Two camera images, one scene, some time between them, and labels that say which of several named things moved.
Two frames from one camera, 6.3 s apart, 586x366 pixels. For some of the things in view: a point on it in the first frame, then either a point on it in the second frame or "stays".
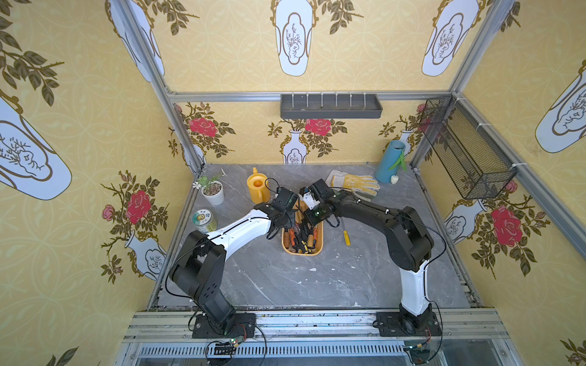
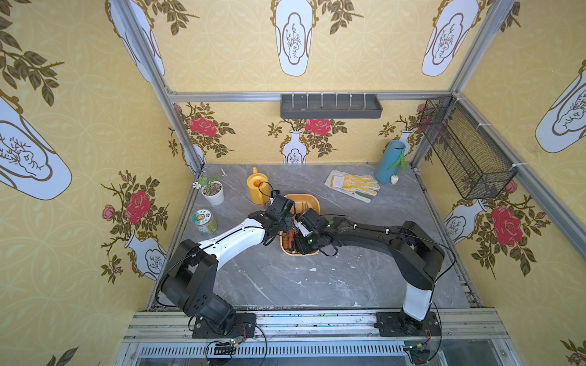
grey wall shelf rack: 330,106 stays
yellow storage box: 302,238 stays
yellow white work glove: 365,184 stays
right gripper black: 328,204 to 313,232
